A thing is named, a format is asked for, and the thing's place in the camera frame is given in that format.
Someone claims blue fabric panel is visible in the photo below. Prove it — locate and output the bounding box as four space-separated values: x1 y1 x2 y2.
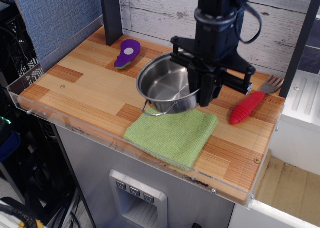
15 0 102 63

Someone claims black plastic crate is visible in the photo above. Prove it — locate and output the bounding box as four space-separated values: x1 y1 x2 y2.
0 15 39 78

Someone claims purple toy eggplant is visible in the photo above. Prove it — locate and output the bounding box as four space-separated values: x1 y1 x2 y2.
114 39 141 70

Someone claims black left vertical post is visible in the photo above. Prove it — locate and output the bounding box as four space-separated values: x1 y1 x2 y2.
101 0 123 46

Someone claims green cloth napkin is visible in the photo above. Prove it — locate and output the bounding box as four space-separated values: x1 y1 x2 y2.
124 107 219 171

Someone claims stainless steel pan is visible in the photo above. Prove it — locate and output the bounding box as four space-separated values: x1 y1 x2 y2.
136 53 199 117

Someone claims white toy sink counter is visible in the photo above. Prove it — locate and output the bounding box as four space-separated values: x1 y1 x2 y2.
268 70 320 175

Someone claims red handled fork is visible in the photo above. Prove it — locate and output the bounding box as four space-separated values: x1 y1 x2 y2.
229 75 284 125

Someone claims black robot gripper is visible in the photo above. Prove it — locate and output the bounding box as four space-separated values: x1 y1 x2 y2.
171 11 256 107

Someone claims black right vertical post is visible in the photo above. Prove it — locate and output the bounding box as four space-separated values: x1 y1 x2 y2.
279 0 320 98

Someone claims black vertical post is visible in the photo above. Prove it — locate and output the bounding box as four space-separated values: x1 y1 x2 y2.
279 0 320 98
101 0 123 46

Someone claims toy fridge water dispenser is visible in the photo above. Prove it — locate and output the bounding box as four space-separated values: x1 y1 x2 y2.
109 169 169 228

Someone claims clear acrylic table guard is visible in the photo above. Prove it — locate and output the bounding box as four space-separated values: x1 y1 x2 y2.
8 18 285 207

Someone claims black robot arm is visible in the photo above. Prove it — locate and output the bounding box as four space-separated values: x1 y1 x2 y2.
171 0 262 107

